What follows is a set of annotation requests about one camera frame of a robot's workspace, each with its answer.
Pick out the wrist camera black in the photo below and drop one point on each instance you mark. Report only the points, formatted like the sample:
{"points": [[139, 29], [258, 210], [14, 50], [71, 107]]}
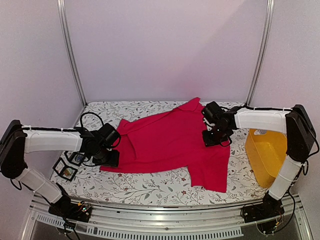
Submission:
{"points": [[108, 136], [212, 112]]}

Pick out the left aluminium frame post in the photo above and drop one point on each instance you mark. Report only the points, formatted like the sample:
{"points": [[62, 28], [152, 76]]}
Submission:
{"points": [[69, 51]]}

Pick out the brooch box with blue brooch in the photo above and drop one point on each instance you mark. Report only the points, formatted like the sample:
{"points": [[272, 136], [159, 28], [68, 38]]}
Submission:
{"points": [[74, 158]]}

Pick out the brooch box with orange brooch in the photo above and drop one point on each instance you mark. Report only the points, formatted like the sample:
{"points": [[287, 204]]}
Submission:
{"points": [[63, 170]]}

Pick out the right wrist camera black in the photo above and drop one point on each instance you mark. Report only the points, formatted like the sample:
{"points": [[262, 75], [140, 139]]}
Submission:
{"points": [[212, 112]]}

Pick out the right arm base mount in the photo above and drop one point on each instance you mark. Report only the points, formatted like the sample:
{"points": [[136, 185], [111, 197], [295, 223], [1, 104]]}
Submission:
{"points": [[253, 212]]}

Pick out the yellow plastic basket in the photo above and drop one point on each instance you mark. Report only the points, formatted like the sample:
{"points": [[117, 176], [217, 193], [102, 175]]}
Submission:
{"points": [[266, 152]]}

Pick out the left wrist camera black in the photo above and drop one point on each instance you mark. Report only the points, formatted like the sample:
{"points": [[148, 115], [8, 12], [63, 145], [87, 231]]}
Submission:
{"points": [[108, 136]]}

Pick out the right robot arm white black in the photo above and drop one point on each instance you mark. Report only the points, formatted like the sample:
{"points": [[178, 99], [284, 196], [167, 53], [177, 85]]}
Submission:
{"points": [[295, 123]]}

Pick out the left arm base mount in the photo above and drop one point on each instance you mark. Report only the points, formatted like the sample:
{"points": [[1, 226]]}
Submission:
{"points": [[80, 211]]}

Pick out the aluminium frame post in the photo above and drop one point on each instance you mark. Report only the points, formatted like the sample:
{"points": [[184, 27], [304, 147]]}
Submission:
{"points": [[69, 51], [270, 5]]}

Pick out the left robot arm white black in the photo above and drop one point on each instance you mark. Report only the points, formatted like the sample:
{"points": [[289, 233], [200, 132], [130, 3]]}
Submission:
{"points": [[19, 140]]}

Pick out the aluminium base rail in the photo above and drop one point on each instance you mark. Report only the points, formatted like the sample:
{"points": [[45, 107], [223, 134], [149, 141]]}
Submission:
{"points": [[119, 221]]}

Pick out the right aluminium frame post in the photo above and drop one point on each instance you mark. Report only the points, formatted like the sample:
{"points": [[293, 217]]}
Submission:
{"points": [[270, 5]]}

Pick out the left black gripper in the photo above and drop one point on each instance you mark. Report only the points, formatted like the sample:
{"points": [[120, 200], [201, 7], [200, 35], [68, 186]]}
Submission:
{"points": [[114, 161]]}

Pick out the floral patterned table mat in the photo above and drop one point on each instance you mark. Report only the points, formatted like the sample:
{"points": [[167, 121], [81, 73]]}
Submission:
{"points": [[169, 188]]}

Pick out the red polo shirt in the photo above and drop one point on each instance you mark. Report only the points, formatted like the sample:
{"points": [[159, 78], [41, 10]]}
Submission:
{"points": [[172, 140]]}

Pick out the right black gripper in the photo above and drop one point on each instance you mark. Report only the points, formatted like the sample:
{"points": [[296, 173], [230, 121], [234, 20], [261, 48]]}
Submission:
{"points": [[208, 142]]}

